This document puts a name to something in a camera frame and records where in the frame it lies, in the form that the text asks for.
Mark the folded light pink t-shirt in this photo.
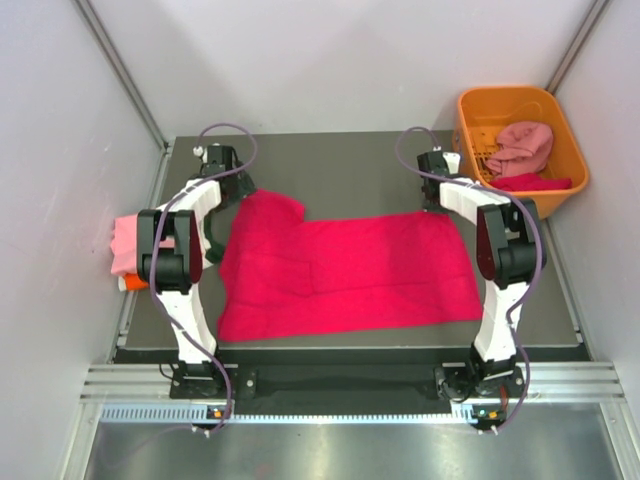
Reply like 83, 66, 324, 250
110, 215, 137, 276

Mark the orange plastic basket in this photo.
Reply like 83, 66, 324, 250
453, 86, 589, 219

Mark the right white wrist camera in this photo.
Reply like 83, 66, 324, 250
433, 147, 461, 175

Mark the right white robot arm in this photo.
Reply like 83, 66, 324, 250
417, 149, 546, 396

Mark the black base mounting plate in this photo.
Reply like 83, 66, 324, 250
169, 347, 523, 417

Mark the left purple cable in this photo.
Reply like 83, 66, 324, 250
148, 123, 259, 436

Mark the dusty pink shirt in basket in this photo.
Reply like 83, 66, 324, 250
484, 121, 554, 178

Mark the magenta shirt in basket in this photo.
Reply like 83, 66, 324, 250
490, 173, 572, 192

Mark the grey slotted cable duct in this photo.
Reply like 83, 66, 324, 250
100, 404, 477, 425

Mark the magenta t-shirt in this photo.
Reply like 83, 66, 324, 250
217, 190, 482, 343

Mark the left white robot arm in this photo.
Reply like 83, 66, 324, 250
136, 144, 257, 397

